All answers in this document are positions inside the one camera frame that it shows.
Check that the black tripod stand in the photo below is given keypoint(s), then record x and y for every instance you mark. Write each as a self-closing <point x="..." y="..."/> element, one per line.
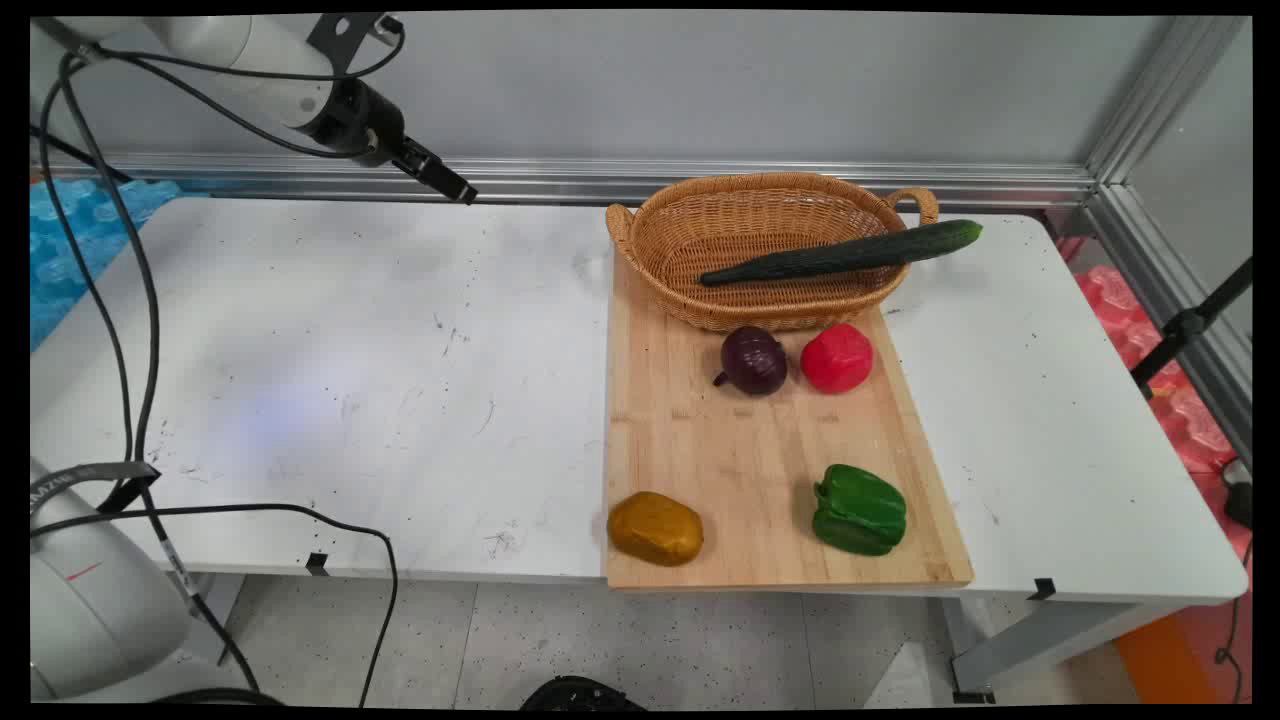
<point x="1185" y="328"/>

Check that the purple onion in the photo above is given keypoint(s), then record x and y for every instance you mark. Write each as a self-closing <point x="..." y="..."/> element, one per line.
<point x="755" y="360"/>

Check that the orange floor panel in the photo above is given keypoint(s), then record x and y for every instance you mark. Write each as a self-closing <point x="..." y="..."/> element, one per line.
<point x="1165" y="660"/>

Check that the wooden cutting board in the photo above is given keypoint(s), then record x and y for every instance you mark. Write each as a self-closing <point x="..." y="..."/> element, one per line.
<point x="750" y="470"/>

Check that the woven wicker basket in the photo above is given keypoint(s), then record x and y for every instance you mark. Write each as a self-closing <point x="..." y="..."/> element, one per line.
<point x="700" y="225"/>

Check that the black round object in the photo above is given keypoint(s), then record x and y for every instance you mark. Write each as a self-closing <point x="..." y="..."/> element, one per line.
<point x="580" y="693"/>

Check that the black table edge clip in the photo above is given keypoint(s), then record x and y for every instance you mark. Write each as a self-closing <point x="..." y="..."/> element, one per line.
<point x="1042" y="589"/>
<point x="317" y="564"/>

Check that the green bell pepper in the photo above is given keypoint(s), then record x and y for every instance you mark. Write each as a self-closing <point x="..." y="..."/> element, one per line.
<point x="860" y="508"/>

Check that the aluminium frame post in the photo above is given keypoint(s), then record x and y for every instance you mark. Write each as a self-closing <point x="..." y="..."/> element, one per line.
<point x="1160" y="95"/>

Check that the brown potato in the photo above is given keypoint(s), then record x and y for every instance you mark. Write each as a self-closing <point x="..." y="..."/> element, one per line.
<point x="655" y="528"/>

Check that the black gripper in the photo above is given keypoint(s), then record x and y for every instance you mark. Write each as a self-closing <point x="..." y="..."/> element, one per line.
<point x="358" y="118"/>

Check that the red foam mat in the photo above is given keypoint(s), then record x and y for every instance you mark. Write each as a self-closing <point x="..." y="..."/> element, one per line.
<point x="1195" y="420"/>

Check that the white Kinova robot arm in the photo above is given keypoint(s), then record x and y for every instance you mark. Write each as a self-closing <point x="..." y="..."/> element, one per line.
<point x="215" y="45"/>

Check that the blue foam mat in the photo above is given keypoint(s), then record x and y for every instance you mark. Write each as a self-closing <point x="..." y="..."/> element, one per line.
<point x="70" y="240"/>

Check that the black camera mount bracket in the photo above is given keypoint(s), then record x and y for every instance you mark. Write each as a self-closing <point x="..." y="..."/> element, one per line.
<point x="345" y="35"/>

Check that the grey table leg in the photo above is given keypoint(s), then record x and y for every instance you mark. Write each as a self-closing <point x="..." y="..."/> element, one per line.
<point x="1030" y="640"/>

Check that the aluminium frame rail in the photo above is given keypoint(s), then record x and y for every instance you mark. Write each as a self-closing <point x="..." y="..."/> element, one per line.
<point x="600" y="180"/>
<point x="1160" y="280"/>

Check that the dark green cucumber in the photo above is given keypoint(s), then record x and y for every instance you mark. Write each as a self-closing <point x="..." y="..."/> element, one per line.
<point x="850" y="255"/>

